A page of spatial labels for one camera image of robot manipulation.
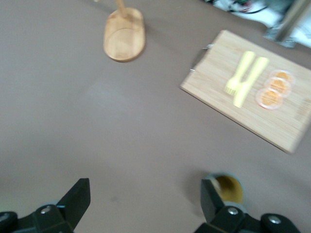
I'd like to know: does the yellow plastic knife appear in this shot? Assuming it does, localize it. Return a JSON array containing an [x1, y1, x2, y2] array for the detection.
[[232, 56, 270, 108]]

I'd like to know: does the wooden mug tree stand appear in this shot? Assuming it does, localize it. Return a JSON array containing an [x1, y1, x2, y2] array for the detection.
[[93, 0, 147, 63]]

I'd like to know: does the bamboo cutting board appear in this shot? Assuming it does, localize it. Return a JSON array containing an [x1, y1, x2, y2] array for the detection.
[[179, 29, 311, 155]]

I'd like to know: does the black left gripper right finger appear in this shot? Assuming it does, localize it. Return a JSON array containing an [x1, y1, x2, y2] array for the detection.
[[194, 179, 263, 233]]

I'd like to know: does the yellow plastic fork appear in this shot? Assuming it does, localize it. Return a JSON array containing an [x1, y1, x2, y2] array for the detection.
[[224, 50, 256, 95]]

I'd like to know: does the dark teal cup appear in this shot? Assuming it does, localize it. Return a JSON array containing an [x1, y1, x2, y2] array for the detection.
[[200, 171, 249, 215]]

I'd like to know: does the brown table cover mat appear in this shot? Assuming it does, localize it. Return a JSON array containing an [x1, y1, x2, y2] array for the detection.
[[0, 0, 311, 233]]

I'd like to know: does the toy orange slice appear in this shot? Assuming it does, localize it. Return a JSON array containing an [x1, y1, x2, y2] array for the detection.
[[270, 69, 295, 84], [255, 87, 285, 110], [264, 77, 292, 97]]

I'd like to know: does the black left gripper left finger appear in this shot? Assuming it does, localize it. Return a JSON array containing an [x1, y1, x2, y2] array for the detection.
[[17, 178, 91, 233]]

